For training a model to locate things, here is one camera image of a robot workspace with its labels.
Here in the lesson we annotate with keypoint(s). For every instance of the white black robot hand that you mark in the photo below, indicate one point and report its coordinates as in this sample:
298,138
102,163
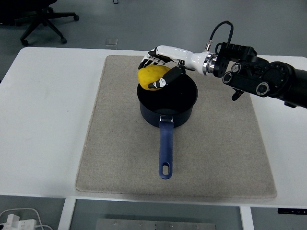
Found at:
187,58

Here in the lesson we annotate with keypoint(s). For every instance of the yellow potato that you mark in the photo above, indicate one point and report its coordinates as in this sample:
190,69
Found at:
149,75

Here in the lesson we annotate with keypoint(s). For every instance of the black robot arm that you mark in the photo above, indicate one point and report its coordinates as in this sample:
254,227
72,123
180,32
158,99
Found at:
263,76

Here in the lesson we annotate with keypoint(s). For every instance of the silver floor socket plate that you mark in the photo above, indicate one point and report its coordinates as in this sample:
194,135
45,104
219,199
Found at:
111,42

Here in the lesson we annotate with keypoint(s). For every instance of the beige grey table mat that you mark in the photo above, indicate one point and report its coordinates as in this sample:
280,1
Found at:
120,143

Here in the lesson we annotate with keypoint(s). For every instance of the black office chair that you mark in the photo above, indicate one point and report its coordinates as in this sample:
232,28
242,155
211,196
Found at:
38,16

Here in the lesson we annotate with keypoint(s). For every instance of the grey metal plate with screws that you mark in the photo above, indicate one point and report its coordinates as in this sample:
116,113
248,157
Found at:
156,225

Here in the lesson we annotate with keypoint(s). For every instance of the white table leg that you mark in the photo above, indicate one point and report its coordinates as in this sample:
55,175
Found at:
66,215
247,219

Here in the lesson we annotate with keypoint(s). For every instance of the black table control panel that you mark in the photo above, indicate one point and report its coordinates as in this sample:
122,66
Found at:
292,211

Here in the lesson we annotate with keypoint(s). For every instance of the white power strip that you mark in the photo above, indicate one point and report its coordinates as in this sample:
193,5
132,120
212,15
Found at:
21,224

